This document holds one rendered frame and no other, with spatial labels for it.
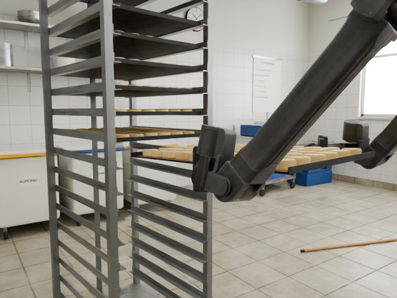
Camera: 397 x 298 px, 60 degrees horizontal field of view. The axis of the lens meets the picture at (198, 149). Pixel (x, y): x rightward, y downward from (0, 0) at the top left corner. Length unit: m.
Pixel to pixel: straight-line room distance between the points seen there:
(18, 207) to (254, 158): 3.05
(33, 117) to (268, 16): 3.81
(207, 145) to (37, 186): 2.92
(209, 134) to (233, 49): 4.72
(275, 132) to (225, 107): 4.62
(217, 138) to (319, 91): 0.21
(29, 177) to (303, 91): 3.08
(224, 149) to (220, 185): 0.07
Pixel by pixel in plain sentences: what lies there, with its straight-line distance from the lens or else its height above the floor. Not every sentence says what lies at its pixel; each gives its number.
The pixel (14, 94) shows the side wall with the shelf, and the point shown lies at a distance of 4.06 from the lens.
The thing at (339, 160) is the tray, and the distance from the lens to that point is 0.86.
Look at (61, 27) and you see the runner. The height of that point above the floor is 1.49.
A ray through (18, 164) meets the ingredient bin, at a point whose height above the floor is 0.67.
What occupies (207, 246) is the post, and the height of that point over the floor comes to 0.56.
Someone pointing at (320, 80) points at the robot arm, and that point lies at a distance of 0.55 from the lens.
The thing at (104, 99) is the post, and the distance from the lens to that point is 1.18.
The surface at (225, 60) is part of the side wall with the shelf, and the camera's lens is 5.23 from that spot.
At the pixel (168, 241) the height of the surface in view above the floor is 0.51.
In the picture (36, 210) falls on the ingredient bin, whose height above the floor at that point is 0.24.
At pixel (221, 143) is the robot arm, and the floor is 1.09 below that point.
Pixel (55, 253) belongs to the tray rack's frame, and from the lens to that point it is 1.87.
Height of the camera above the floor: 1.15
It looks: 6 degrees down
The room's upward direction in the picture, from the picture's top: straight up
